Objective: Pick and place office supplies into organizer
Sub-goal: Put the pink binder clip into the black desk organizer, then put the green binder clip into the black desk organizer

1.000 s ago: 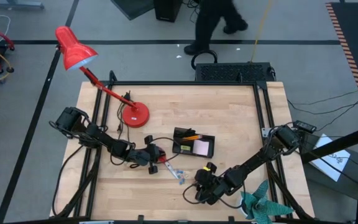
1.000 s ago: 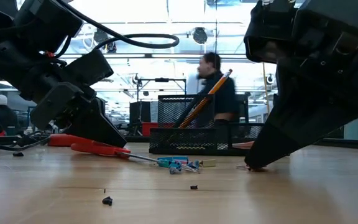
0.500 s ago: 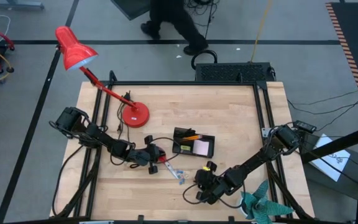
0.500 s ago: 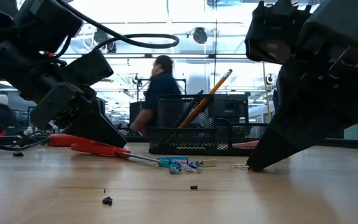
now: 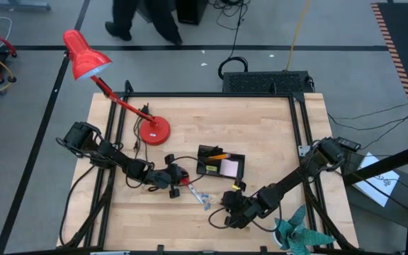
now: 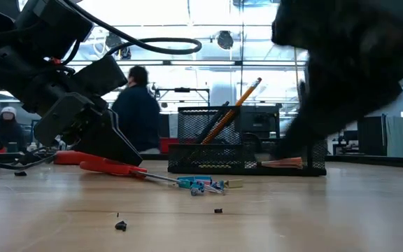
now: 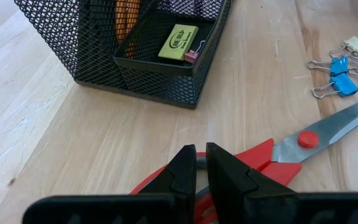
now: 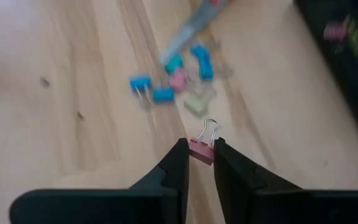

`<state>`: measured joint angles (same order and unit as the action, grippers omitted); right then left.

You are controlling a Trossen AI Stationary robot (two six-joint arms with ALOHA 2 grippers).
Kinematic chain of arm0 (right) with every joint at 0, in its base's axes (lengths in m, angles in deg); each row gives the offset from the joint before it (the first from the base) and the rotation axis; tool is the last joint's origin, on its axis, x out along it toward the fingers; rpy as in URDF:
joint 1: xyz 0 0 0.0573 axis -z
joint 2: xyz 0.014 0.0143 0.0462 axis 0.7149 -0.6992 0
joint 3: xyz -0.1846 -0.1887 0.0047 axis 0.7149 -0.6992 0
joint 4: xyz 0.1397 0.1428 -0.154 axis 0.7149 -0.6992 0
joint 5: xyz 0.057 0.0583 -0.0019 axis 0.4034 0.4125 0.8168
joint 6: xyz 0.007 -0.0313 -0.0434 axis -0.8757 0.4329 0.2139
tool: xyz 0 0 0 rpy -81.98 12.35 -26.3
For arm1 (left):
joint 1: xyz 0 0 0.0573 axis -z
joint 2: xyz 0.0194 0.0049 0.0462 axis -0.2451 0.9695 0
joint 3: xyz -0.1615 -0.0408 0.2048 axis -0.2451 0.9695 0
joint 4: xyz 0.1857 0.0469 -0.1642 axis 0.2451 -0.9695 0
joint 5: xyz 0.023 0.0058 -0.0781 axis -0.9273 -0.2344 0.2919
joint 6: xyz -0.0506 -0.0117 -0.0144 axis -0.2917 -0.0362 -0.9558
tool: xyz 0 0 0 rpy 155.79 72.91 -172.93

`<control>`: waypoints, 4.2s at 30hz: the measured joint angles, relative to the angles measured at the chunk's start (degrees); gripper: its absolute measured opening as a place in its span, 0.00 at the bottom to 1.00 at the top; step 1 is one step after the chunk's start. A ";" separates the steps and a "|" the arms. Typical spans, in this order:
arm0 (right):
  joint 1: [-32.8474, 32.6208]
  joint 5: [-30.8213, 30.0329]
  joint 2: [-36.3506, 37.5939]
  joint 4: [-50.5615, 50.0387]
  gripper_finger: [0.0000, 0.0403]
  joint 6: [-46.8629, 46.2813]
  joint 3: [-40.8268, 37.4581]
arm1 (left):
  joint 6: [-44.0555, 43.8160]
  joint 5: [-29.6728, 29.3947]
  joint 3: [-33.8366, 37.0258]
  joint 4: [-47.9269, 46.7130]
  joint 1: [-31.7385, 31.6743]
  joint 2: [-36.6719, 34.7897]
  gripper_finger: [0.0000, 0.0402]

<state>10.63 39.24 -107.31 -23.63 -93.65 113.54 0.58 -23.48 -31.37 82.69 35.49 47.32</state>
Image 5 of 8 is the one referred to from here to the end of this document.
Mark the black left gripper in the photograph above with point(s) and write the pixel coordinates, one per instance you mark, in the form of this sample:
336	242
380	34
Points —
170	177

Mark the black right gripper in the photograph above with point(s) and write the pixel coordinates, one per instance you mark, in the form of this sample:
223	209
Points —
244	209

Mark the black mesh desk organizer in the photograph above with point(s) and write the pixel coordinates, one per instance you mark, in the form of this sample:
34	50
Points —
200	163

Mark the yellow-green eraser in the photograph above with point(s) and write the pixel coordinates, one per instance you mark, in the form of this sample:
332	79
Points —
211	168

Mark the pink sticky note pad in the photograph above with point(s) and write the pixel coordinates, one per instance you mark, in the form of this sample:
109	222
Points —
229	168

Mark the orange pencil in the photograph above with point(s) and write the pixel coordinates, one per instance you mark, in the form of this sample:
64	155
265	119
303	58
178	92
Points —
221	158
221	155

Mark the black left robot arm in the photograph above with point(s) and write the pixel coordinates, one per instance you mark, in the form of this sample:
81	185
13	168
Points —
119	161

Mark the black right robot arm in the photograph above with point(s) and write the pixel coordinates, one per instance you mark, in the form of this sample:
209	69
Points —
289	180

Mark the white plant pot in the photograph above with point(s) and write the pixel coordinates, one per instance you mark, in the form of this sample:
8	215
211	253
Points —
273	235

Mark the red desk lamp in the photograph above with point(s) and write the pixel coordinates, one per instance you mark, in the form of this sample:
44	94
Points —
154	132

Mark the teal artificial plant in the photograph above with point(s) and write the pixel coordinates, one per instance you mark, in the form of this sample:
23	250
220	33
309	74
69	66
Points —
296	235

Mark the black computer case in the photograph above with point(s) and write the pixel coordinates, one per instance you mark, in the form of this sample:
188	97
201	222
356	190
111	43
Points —
260	82

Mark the black power adapter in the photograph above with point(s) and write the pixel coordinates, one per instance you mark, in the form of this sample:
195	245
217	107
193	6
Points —
349	143

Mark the white paper sheet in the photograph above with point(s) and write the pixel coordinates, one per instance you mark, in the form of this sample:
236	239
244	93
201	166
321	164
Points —
381	187

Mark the person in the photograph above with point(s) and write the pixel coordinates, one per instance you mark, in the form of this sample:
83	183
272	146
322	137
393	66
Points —
165	25

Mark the grey metal base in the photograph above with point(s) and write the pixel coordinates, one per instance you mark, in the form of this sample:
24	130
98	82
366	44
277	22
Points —
16	5

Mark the black aluminium table frame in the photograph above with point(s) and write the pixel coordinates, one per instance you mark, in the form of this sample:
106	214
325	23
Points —
207	94

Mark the silver mounting bracket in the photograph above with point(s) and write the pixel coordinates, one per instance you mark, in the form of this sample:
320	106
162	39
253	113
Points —
304	150

